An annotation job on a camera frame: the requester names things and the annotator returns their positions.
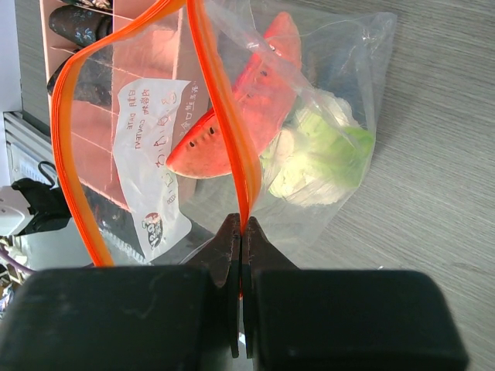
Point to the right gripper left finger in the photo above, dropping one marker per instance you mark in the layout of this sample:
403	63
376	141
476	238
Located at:
221	257

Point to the dark patterned rolled sock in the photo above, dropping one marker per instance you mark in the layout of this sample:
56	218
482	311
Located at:
94	84

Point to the floral rolled sock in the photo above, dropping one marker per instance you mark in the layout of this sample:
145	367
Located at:
106	5

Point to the white cauliflower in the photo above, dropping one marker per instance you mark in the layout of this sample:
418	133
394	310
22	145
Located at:
311	162

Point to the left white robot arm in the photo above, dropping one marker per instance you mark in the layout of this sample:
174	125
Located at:
29	206

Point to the pink compartment tray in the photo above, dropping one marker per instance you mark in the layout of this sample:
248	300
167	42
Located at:
118	155

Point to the watermelon slice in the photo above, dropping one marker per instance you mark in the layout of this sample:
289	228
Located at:
264	100

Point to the clear orange-zip bag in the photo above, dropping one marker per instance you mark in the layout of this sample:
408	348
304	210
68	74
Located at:
345	54

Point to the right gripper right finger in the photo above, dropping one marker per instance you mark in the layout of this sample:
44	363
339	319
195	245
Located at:
257	254

